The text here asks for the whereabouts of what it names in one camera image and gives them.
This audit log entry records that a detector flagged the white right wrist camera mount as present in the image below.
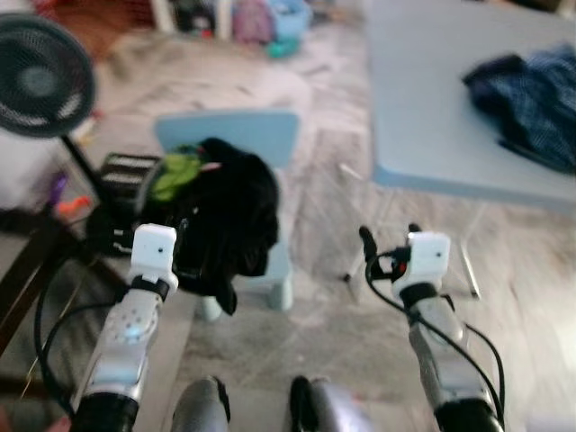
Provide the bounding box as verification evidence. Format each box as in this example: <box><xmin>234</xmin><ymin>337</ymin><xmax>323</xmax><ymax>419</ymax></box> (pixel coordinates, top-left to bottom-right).
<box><xmin>393</xmin><ymin>231</ymin><xmax>451</xmax><ymax>302</ymax></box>

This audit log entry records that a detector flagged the teal bottle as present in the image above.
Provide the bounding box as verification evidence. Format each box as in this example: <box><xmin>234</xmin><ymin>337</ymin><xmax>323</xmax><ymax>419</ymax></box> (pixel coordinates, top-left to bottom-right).
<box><xmin>265</xmin><ymin>36</ymin><xmax>302</xmax><ymax>59</ymax></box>

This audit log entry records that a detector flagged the green cloth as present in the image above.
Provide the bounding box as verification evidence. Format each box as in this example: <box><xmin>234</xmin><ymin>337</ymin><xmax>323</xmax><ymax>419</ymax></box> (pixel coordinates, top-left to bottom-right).
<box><xmin>148</xmin><ymin>148</ymin><xmax>203</xmax><ymax>203</ymax></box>

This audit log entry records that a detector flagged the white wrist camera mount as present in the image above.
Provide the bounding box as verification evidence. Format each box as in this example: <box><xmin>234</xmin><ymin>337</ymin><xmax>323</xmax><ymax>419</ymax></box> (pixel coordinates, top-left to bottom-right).
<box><xmin>393</xmin><ymin>231</ymin><xmax>451</xmax><ymax>302</ymax></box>
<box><xmin>129</xmin><ymin>223</ymin><xmax>179</xmax><ymax>291</ymax></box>

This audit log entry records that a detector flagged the light blue folding table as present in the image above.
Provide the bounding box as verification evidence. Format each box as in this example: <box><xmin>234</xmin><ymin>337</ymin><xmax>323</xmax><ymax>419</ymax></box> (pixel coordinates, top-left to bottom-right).
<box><xmin>346</xmin><ymin>0</ymin><xmax>576</xmax><ymax>302</ymax></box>

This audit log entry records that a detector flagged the purple toy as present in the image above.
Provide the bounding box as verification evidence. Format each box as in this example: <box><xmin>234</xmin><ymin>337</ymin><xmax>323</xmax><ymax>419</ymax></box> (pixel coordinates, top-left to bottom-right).
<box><xmin>47</xmin><ymin>171</ymin><xmax>69</xmax><ymax>206</ymax></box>

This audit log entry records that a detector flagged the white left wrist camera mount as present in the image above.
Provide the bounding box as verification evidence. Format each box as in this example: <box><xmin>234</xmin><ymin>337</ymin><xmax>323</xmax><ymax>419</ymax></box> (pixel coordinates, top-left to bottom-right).
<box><xmin>129</xmin><ymin>223</ymin><xmax>179</xmax><ymax>291</ymax></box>

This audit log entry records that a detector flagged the blue plastic basket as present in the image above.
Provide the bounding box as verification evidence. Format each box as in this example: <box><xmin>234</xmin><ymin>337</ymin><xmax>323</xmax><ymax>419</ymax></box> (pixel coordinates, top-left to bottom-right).
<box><xmin>268</xmin><ymin>0</ymin><xmax>313</xmax><ymax>41</ymax></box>

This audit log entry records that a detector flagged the silver left robot leg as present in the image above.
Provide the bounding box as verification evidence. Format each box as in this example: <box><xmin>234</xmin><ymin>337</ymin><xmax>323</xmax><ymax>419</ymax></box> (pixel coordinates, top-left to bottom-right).
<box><xmin>171</xmin><ymin>376</ymin><xmax>232</xmax><ymax>432</ymax></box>

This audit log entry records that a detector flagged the orange toy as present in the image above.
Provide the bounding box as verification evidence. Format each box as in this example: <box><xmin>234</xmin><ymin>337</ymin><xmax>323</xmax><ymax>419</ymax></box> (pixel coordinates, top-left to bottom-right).
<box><xmin>56</xmin><ymin>194</ymin><xmax>93</xmax><ymax>219</ymax></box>

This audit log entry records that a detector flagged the silver robot leg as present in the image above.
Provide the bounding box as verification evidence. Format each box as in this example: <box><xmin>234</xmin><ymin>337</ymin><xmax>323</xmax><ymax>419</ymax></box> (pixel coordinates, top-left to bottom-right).
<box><xmin>290</xmin><ymin>376</ymin><xmax>374</xmax><ymax>432</ymax></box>
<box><xmin>171</xmin><ymin>376</ymin><xmax>232</xmax><ymax>432</ymax></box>

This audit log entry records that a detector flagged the blue plaid shirt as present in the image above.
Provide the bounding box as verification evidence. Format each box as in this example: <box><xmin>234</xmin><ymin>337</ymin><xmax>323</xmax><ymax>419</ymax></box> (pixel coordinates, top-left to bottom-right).
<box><xmin>463</xmin><ymin>49</ymin><xmax>576</xmax><ymax>174</ymax></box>

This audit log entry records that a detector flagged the silver right robot leg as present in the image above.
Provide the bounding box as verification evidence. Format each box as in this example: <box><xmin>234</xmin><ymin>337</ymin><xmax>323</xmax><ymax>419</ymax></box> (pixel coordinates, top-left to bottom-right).
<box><xmin>290</xmin><ymin>376</ymin><xmax>374</xmax><ymax>432</ymax></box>

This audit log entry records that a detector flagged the black crate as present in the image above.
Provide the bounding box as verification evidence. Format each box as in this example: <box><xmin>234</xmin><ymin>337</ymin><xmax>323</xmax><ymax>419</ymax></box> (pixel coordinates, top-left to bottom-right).
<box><xmin>97</xmin><ymin>151</ymin><xmax>165</xmax><ymax>206</ymax></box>

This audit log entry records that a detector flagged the black pedestal fan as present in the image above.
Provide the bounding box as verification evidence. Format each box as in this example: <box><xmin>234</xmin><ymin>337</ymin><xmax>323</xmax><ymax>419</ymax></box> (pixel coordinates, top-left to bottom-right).
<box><xmin>0</xmin><ymin>13</ymin><xmax>122</xmax><ymax>235</ymax></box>

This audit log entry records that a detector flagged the brown mat red border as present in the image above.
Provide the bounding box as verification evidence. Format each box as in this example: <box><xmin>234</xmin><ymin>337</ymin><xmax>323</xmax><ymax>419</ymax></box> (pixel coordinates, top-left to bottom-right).
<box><xmin>36</xmin><ymin>0</ymin><xmax>154</xmax><ymax>59</ymax></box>

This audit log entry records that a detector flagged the black t-shirt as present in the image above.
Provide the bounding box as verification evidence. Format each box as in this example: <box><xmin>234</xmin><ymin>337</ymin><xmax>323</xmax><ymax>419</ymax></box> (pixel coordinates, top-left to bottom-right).
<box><xmin>135</xmin><ymin>137</ymin><xmax>282</xmax><ymax>316</ymax></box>

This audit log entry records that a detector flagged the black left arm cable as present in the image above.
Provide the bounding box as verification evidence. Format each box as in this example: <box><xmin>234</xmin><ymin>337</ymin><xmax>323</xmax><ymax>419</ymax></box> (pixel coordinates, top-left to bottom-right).
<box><xmin>34</xmin><ymin>229</ymin><xmax>136</xmax><ymax>419</ymax></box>

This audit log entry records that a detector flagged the light blue child chair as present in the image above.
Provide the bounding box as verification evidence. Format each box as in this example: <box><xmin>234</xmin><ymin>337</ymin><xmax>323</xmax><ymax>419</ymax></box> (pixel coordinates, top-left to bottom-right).
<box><xmin>155</xmin><ymin>110</ymin><xmax>300</xmax><ymax>322</ymax></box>

